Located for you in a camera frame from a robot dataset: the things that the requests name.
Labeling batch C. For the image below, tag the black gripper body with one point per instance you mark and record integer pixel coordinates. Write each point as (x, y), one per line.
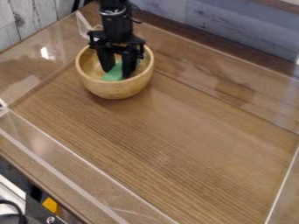
(109, 46)

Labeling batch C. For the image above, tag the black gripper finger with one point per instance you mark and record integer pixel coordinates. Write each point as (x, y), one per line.
(106, 58)
(130, 60)

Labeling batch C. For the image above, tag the green rectangular block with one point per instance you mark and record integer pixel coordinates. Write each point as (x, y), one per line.
(115, 73)

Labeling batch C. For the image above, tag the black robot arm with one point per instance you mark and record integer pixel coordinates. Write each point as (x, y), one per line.
(117, 18)

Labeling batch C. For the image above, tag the brown wooden bowl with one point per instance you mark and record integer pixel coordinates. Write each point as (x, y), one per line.
(113, 90)

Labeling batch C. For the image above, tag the black device with yellow label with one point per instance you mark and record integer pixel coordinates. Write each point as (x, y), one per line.
(39, 210)

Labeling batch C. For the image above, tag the clear acrylic corner bracket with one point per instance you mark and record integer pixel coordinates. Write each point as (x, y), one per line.
(85, 26)

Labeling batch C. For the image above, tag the clear acrylic tray wall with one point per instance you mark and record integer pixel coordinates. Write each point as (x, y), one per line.
(43, 153)

